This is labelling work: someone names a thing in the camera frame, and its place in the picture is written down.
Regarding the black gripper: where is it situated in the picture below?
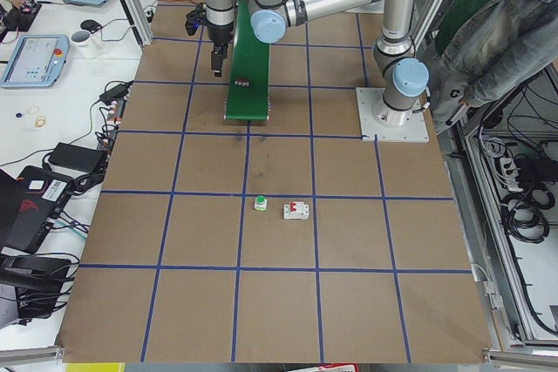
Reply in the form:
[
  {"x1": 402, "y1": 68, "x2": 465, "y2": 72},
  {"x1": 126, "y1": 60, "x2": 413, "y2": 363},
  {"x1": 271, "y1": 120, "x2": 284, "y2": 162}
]
[{"x1": 208, "y1": 22, "x2": 234, "y2": 77}]

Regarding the dark cylindrical capacitor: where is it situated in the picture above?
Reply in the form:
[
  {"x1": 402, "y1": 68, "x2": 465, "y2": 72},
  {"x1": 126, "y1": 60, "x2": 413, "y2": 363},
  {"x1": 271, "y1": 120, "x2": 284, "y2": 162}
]
[{"x1": 234, "y1": 78, "x2": 250, "y2": 87}]

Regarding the green conveyor belt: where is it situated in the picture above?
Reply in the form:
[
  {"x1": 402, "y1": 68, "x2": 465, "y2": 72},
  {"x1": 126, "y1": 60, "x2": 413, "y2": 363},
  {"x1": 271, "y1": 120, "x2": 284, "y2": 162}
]
[{"x1": 225, "y1": 1, "x2": 269, "y2": 121}]

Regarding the white mug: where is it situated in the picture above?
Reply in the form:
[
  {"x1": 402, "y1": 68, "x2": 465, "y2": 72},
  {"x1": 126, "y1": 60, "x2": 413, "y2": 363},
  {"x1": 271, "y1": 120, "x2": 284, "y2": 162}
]
[{"x1": 71, "y1": 30, "x2": 104, "y2": 58}]

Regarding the black computer mouse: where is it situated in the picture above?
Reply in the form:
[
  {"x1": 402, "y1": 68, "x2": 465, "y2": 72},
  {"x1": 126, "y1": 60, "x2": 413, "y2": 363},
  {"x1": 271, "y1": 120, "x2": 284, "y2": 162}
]
[{"x1": 80, "y1": 19, "x2": 103, "y2": 34}]

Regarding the black power adapter brick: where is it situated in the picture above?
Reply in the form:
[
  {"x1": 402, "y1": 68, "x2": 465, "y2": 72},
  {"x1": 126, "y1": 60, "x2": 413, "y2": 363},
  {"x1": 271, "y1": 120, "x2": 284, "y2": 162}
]
[{"x1": 48, "y1": 142, "x2": 108, "y2": 173}]

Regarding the white red circuit breaker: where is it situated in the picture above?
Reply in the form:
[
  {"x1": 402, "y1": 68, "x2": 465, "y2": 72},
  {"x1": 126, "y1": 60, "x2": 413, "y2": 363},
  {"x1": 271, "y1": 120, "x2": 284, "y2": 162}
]
[{"x1": 282, "y1": 201, "x2": 310, "y2": 220}]

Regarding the near teach pendant tablet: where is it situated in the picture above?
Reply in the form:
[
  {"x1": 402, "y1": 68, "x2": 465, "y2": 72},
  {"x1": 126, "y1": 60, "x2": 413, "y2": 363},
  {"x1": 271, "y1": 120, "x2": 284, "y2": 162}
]
[{"x1": 1, "y1": 35, "x2": 70, "y2": 89}]

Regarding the black laptop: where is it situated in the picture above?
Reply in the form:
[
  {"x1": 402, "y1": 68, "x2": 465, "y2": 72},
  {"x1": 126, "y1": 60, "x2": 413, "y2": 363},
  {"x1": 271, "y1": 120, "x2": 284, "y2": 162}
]
[{"x1": 1, "y1": 166, "x2": 73, "y2": 254}]

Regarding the person in denim jacket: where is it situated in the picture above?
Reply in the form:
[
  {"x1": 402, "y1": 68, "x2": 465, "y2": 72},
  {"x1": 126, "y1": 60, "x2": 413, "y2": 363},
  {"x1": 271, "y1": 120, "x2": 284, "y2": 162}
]
[{"x1": 424, "y1": 0, "x2": 557, "y2": 133}]

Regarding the green push button switch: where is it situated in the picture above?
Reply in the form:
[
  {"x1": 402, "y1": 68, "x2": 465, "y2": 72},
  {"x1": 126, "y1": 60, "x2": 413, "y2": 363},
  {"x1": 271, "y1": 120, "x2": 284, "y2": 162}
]
[{"x1": 254, "y1": 195, "x2": 268, "y2": 211}]

